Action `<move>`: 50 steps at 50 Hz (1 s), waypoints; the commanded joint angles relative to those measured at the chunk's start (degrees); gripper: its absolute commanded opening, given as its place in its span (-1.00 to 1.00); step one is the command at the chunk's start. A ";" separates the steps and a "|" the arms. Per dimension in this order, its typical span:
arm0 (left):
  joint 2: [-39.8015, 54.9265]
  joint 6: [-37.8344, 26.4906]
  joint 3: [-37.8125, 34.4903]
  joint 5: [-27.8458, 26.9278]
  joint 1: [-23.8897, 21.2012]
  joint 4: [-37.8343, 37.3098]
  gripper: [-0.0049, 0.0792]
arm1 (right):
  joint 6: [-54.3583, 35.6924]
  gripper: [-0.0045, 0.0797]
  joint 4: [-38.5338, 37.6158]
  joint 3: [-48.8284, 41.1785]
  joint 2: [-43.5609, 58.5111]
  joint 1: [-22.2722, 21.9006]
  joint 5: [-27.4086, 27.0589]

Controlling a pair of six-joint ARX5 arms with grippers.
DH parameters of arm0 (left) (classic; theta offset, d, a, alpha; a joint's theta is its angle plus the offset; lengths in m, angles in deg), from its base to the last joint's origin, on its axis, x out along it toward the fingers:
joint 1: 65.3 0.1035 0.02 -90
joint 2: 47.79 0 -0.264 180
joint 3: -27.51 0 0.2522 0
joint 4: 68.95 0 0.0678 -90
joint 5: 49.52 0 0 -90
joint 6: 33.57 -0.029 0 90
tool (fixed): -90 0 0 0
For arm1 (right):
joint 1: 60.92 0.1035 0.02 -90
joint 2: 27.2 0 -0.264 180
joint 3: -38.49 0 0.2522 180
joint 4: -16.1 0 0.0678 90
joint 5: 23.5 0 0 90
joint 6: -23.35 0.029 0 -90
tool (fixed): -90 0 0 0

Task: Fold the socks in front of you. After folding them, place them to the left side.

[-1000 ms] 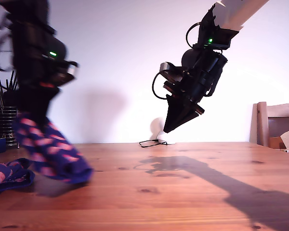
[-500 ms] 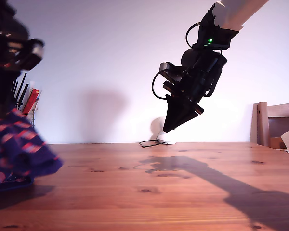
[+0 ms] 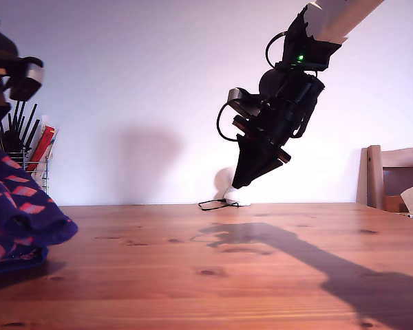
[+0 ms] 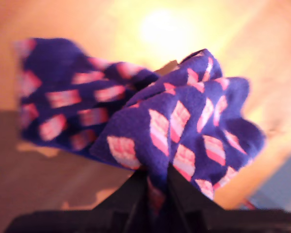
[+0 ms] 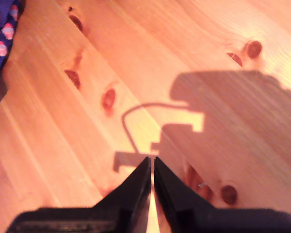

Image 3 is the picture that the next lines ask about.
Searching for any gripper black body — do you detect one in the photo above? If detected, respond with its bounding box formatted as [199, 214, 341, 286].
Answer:
[232, 97, 315, 166]

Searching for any wooden chair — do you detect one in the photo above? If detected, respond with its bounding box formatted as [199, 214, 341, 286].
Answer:
[356, 145, 413, 211]

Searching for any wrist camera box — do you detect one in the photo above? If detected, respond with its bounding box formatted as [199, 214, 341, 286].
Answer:
[8, 56, 45, 102]
[226, 87, 263, 118]

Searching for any cardboard box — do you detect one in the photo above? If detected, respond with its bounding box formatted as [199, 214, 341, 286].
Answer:
[383, 195, 410, 214]

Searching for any white security camera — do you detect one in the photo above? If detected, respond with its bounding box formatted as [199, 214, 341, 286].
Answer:
[215, 166, 253, 208]

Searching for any purple pink patterned sock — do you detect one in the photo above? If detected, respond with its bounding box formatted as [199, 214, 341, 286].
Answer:
[0, 149, 79, 247]
[0, 235, 49, 276]

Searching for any red chopstick packet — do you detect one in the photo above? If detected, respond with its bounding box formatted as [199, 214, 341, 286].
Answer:
[26, 125, 60, 173]

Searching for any chrome wire utensil caddy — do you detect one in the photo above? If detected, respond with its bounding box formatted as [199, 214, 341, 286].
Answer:
[6, 151, 51, 195]

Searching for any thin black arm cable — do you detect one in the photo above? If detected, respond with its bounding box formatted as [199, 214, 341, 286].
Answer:
[265, 31, 287, 69]

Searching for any black security camera cable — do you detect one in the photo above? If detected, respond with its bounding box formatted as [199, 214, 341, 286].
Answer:
[198, 198, 240, 212]

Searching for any black round kitchen utensil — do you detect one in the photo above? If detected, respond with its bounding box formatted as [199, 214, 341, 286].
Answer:
[3, 130, 21, 154]

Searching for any thin black camera cable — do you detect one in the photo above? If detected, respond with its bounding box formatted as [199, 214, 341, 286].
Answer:
[216, 101, 241, 142]

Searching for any thick black sleeved cable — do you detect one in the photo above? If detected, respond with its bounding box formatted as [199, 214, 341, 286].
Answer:
[291, 98, 315, 139]

